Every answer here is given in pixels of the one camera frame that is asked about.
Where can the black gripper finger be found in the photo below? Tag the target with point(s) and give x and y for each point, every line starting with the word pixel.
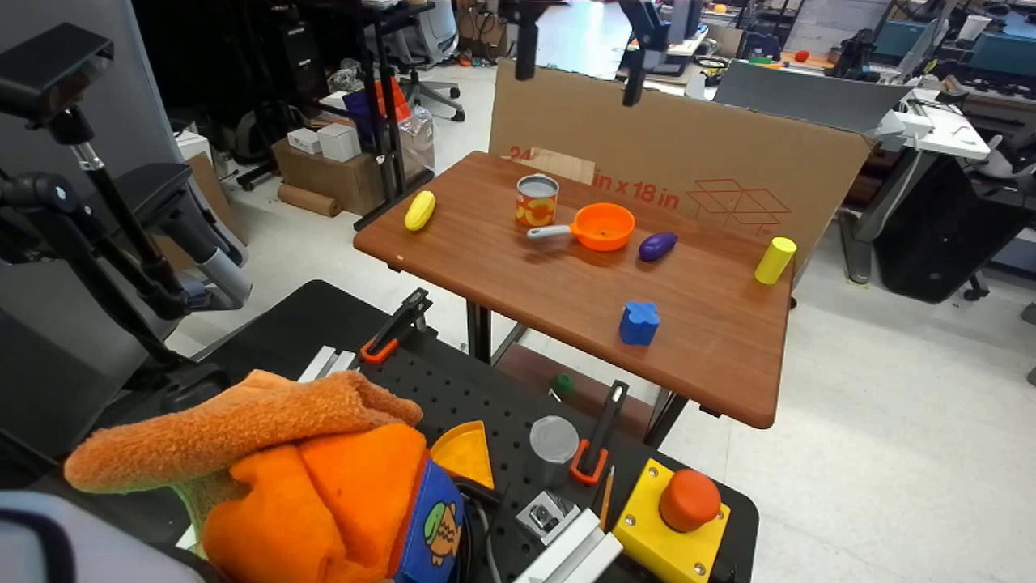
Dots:
pixel 636 51
pixel 526 36

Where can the blue block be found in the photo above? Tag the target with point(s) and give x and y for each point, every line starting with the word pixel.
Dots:
pixel 639 322

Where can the yellow cylinder block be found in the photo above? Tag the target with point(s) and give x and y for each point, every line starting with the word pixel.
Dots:
pixel 774 261

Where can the black office chair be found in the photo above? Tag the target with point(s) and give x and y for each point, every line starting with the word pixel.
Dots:
pixel 426 50

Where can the brown cardboard board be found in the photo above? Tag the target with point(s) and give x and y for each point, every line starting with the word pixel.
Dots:
pixel 690 149

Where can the orange label tin can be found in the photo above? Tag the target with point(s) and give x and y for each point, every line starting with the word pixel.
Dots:
pixel 536 200

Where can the orange toy pan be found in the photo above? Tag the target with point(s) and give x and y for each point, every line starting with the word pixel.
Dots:
pixel 604 228

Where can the gray divider panel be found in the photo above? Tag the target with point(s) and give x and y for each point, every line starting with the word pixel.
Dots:
pixel 812 98

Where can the purple toy eggplant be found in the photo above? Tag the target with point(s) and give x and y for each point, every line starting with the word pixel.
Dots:
pixel 654 248

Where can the yellow toy corn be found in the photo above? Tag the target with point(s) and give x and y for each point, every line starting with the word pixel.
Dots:
pixel 419 212

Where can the white small box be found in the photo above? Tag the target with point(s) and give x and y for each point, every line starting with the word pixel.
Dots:
pixel 325 139

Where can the brown cardboard box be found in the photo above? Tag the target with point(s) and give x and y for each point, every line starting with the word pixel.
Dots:
pixel 335 179

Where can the brown cardboard tube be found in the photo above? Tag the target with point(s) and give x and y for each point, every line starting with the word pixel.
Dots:
pixel 310 198

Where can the white office desk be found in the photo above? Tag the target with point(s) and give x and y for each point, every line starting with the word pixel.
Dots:
pixel 926 129

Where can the green ball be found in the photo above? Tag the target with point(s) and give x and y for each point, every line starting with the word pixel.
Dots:
pixel 562 383

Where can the black bag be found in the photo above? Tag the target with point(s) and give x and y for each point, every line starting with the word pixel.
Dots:
pixel 941 231

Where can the aluminium extrusion bar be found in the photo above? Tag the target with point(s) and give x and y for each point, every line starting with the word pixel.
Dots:
pixel 325 362
pixel 568 551

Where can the gray round cylinder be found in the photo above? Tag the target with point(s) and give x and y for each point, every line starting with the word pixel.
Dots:
pixel 556 438

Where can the yellow orange wedge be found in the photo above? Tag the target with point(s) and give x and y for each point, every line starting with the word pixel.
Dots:
pixel 469 452

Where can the orange pencil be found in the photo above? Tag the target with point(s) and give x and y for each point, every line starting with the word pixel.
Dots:
pixel 608 495

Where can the red emergency stop button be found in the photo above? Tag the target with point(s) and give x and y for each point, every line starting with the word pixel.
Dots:
pixel 690 498

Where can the white marker tag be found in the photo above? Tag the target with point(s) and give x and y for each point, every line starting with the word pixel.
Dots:
pixel 549 516

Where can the orange fuzzy towel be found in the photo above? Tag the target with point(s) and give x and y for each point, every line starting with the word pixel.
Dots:
pixel 238 424

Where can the yellow emergency stop box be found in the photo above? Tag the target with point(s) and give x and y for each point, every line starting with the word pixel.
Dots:
pixel 652 538

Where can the orange plush cushion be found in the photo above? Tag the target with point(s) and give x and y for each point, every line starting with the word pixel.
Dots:
pixel 325 495

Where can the white blurry object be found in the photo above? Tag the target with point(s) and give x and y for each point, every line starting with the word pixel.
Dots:
pixel 66 545

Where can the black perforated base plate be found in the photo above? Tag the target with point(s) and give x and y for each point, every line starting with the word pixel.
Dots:
pixel 325 312

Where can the black camera on stand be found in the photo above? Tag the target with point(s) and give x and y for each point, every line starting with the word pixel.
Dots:
pixel 51 58

